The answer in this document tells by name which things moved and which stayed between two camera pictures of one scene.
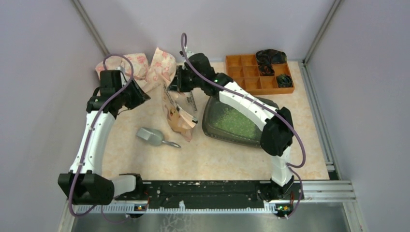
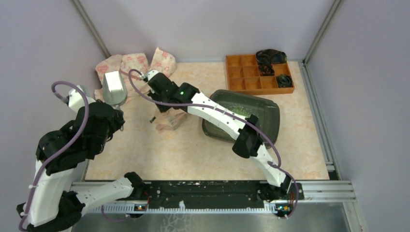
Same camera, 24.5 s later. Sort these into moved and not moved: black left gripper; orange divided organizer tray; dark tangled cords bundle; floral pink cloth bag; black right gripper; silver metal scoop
Moved: black right gripper; black left gripper; silver metal scoop
Not moved: orange divided organizer tray; dark tangled cords bundle; floral pink cloth bag
